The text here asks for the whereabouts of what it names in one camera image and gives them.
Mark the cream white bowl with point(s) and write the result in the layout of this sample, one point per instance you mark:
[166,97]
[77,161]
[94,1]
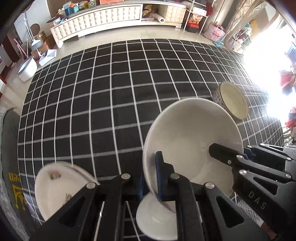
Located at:
[183,133]

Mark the black white checked tablecloth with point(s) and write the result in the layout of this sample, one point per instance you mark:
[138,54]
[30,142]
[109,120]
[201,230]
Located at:
[94,108]

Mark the white metal shelf rack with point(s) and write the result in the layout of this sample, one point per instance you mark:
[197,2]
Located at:
[197,12]

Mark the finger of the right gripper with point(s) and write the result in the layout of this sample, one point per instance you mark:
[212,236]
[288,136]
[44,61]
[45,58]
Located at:
[228,156]

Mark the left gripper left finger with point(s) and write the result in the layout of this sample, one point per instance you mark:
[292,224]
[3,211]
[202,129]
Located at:
[96,212]

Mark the white tufted tv cabinet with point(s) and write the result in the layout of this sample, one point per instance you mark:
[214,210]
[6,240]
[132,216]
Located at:
[118,15]

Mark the white dustpan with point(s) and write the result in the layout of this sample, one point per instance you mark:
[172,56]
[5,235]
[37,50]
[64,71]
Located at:
[47,56]

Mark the patterned floral bowl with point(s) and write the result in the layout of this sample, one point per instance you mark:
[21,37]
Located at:
[232,99]

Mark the leaning wooden frame mirror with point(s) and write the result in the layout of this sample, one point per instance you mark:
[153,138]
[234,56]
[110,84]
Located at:
[247,29]

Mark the white paper roll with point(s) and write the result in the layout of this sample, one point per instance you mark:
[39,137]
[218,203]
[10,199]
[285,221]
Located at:
[159,18]

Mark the grey queen cushion cover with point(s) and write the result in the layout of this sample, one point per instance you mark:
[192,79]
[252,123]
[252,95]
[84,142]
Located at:
[15,212]

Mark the pink gift bag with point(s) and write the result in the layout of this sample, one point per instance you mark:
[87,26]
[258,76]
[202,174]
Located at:
[214,33]

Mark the white plastic bin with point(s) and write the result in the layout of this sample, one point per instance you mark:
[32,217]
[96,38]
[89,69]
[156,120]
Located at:
[27,70]

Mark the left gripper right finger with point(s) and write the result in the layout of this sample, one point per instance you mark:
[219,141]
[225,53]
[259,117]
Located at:
[203,212]

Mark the white bowl red mark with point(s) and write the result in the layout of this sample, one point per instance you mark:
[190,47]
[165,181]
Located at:
[155,221]

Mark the person's right hand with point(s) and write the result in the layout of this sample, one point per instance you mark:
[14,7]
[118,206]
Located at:
[272,235]

